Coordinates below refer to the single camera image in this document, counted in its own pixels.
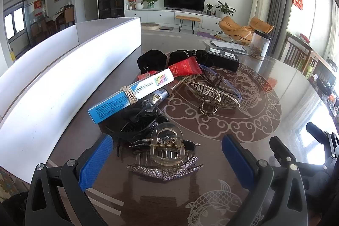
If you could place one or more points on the red door sign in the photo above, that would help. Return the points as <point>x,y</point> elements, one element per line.
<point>39,7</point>

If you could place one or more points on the tan rubber band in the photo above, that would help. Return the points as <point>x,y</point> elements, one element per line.
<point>129,95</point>

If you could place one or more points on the large leafy potted plant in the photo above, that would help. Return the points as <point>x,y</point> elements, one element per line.
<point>225,7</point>

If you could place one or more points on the wooden bench with metal legs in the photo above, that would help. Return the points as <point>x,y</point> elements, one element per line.
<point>188,18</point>

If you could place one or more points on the white television cabinet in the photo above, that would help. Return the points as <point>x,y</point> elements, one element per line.
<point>159,16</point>

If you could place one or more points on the patterned cloth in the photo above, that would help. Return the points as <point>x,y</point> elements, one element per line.
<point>10,181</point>

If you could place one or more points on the black studded velvet scrunchie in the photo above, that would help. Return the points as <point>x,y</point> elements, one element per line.
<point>152,60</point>

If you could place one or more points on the purple floor mat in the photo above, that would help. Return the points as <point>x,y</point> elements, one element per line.
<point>205,33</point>

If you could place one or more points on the blue and white carton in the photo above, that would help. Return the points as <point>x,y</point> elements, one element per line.
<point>116,104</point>

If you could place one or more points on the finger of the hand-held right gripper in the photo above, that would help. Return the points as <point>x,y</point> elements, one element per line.
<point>324,140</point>
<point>284,150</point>

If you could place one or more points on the clear plastic hair claw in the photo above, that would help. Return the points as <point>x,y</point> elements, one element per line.
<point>165,146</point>

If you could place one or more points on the round white vase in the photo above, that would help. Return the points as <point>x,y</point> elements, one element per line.
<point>138,6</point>

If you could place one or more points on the plain black velvet scrunchie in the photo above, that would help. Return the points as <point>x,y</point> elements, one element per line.
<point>202,56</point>

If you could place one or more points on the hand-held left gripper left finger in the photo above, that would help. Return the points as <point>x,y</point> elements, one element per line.
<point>95,162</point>

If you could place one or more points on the small red packet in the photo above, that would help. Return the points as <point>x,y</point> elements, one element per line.
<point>147,75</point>

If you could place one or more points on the orange lounge chair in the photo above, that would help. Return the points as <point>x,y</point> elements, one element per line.
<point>261,24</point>
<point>230,26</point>

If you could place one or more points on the gold silver cosmetic tube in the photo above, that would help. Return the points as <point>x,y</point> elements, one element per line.
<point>159,96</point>

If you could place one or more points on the silver rhinestone hair clip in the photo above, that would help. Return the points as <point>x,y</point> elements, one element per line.
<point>166,173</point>

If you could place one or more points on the clear jar with black lid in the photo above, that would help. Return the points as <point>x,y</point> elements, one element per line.
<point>261,46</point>

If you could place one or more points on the gold rhinestone hair claw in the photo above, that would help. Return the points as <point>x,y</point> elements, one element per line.
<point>212,96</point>

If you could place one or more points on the blue framed glasses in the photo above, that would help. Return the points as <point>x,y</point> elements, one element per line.
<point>213,78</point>

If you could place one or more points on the cluttered wooden side table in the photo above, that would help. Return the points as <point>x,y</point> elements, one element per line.
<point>324,80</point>

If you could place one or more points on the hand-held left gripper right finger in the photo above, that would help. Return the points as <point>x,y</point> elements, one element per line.
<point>238,162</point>

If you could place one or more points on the round beige floor cushion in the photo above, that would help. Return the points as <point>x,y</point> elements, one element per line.
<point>150,26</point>

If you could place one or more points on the black rhinestone barrette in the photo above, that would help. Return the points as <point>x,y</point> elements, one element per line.
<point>190,143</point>

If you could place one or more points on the black hair claw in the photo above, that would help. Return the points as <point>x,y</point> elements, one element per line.
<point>132,130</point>

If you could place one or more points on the large red packet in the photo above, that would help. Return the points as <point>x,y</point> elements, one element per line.
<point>186,67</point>

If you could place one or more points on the black labelled box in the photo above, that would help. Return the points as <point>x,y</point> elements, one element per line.
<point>225,60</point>

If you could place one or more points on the glass-topped patterned desktop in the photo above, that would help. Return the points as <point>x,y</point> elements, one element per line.
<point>291,88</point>

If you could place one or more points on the small potted plant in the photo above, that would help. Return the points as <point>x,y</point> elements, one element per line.
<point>209,10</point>

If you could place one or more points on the dark wooden slatted chair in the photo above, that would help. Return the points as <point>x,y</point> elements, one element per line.
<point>295,52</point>

